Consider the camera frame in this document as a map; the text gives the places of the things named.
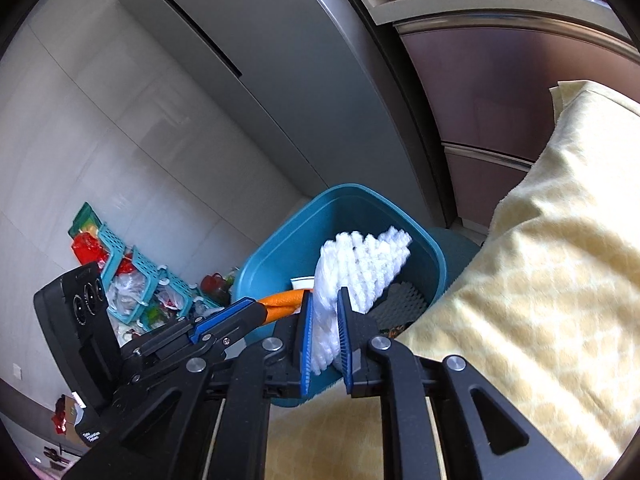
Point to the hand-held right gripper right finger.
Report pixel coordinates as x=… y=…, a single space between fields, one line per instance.
x=345 y=345

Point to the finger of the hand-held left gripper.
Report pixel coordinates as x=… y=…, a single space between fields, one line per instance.
x=225 y=346
x=225 y=317

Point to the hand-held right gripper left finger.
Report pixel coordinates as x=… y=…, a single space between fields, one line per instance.
x=306 y=345

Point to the orange peel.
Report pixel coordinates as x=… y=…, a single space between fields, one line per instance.
x=280 y=307

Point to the white foam fruit net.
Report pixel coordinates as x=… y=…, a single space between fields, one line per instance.
x=350 y=270

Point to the teal plastic bin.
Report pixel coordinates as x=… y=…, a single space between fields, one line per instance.
x=310 y=230

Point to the teal plastic basket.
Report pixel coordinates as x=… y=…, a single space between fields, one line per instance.
x=142 y=270
x=175 y=285
x=112 y=250

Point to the white plastic bag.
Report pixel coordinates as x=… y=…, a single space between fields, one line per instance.
x=125 y=295

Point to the grey foam net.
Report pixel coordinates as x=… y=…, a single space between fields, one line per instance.
x=400 y=307

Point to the red plastic bag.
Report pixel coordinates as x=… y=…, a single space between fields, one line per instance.
x=86 y=250

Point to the silver refrigerator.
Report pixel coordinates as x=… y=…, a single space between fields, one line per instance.
x=300 y=60

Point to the kitchen counter cabinet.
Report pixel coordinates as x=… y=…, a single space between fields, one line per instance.
x=475 y=85

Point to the wall outlet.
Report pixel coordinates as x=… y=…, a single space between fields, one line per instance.
x=16 y=372

